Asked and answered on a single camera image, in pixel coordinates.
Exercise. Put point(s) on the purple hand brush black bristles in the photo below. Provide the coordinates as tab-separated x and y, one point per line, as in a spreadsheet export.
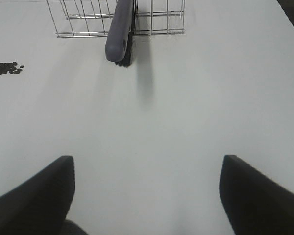
118	47

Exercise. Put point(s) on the pile of coffee beans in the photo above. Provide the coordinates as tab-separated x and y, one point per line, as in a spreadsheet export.
12	68

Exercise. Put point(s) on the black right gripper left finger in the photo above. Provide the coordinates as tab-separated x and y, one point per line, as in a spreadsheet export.
39	205

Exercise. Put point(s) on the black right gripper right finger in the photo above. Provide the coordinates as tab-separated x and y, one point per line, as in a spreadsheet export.
254	204

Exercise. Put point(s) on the chrome wire dish rack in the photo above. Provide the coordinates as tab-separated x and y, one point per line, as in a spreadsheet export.
95	18

